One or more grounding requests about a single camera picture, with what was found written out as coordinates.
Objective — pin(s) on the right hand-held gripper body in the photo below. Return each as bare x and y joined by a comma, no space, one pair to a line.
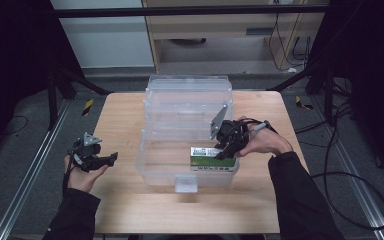
233,136

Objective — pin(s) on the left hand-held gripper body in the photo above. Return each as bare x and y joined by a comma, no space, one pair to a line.
85,153

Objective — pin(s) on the green and white carton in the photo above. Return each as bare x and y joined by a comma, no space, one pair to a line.
206,162

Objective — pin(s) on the clear plastic storage box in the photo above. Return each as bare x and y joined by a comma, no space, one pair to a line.
180,110

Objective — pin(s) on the person's left hand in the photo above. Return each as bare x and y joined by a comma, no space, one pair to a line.
80,180

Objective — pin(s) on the person's right hand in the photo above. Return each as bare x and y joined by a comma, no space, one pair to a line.
266,141

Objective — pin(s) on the yellow black hazard tape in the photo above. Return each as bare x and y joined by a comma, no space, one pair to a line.
302,104
87,107

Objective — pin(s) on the black metal stand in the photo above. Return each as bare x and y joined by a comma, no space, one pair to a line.
329,96
52,100

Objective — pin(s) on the white plug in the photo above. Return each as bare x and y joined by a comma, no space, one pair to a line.
292,70

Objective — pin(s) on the dark round chair base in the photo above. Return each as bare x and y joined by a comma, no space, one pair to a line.
188,41

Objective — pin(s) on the white cabinet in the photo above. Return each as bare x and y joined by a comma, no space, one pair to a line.
106,43

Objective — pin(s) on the black curtain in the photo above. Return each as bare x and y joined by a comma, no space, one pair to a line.
373,66
10,66

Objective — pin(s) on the black horizontal frame bar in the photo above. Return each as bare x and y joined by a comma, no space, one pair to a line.
180,11

